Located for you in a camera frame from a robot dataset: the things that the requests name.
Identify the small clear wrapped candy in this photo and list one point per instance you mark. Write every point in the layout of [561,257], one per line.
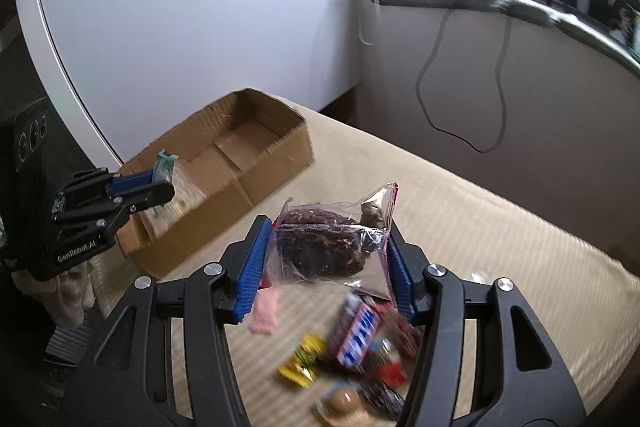
[481,277]

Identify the striped bed sheet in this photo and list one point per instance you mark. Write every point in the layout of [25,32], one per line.
[475,232]

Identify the pink candy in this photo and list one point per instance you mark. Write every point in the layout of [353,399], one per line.
[264,313]

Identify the brown chocolate bar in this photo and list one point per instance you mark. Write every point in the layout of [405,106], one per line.
[356,337]

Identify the beige round snack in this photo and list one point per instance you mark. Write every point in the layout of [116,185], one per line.
[345,404]

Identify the colorful egg-shaped snack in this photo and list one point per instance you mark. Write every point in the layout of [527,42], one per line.
[389,359]

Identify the clear red-topped bag of dark snacks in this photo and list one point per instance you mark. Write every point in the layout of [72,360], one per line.
[325,247]

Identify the brown cardboard box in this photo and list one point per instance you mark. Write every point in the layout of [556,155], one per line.
[280,147]

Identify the potted spider plant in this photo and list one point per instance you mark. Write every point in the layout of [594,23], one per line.
[625,14]

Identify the white fluffy cloth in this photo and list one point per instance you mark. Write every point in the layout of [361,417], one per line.
[70,294]

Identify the dark brown snack packet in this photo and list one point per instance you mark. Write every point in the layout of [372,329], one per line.
[381,399]
[402,329]

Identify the white wardrobe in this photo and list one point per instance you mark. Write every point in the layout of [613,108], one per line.
[200,32]

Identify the green snack packet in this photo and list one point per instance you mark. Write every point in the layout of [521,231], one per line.
[165,161]

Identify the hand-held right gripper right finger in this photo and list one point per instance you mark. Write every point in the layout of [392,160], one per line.
[401,279]

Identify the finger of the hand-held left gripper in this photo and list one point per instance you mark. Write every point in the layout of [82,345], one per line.
[130,183]
[150,197]

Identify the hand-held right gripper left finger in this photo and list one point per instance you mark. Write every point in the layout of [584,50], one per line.
[254,259]

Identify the yellow candy packet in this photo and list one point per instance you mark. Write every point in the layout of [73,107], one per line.
[300,359]

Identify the grey windowsill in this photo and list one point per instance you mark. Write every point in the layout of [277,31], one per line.
[550,14]

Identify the beige printed packet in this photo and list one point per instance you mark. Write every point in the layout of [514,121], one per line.
[182,197]

